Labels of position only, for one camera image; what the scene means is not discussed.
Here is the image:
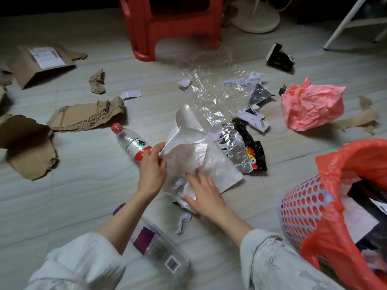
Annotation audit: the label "person's left hand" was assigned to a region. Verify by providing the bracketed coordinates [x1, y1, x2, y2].
[137, 141, 168, 197]

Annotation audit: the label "person's right hand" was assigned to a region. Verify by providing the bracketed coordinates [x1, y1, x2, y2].
[182, 172, 230, 222]

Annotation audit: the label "clear bottle red label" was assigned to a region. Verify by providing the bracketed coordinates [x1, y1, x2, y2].
[111, 122, 162, 165]

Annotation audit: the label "large translucent plastic bag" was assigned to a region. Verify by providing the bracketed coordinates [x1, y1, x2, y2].
[159, 104, 244, 213]

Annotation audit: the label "silver foil wrapper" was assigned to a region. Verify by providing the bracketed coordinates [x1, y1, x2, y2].
[219, 117, 268, 175]

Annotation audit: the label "clear bottle purple cap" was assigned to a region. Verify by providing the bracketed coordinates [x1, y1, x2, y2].
[112, 203, 189, 284]

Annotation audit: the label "white rectangular paper slip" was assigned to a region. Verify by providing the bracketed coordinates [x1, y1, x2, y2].
[119, 89, 142, 101]

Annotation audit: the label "torn cardboard pieces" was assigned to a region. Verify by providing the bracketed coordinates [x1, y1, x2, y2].
[0, 45, 126, 182]

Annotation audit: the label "white scrap black print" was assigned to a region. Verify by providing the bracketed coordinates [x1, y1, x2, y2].
[237, 105, 270, 133]

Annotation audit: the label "small white torn scrap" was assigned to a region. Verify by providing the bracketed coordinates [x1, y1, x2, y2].
[177, 77, 193, 93]

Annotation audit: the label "clear crinkled plastic bag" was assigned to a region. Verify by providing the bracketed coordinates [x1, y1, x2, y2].
[177, 51, 264, 124]

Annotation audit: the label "long white paper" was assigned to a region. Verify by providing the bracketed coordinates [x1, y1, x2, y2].
[222, 71, 265, 89]

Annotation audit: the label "waste basket with red bag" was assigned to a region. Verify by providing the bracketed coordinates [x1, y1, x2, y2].
[279, 139, 387, 290]

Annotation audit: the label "red plastic bag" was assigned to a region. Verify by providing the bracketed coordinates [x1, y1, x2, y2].
[280, 77, 346, 132]

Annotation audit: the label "white poly mailer bag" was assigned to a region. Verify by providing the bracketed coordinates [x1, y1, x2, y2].
[341, 196, 380, 245]

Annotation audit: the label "black plastic sheet piece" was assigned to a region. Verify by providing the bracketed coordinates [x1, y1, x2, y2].
[347, 178, 387, 215]

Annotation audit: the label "black snack wrapper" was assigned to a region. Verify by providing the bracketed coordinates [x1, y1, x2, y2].
[266, 43, 295, 72]

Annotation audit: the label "brown paper strip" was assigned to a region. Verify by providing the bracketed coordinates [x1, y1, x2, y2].
[332, 96, 379, 135]

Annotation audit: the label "person's left forearm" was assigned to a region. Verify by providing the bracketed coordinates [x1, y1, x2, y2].
[96, 191, 152, 256]

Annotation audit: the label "person's printed right sleeve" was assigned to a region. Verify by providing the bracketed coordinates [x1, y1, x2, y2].
[240, 229, 345, 290]

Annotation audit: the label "person's white left sleeve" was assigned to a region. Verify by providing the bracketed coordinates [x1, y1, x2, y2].
[25, 232, 126, 290]

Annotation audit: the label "red plastic stool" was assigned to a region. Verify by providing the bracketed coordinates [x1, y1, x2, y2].
[119, 0, 224, 62]

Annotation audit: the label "white round stand base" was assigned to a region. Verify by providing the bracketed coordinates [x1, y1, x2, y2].
[231, 0, 281, 34]

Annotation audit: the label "brown rope-wrapped post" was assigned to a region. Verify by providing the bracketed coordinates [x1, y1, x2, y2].
[222, 2, 238, 27]

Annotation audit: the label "white metal frame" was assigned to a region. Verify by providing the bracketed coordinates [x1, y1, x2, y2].
[323, 0, 387, 50]

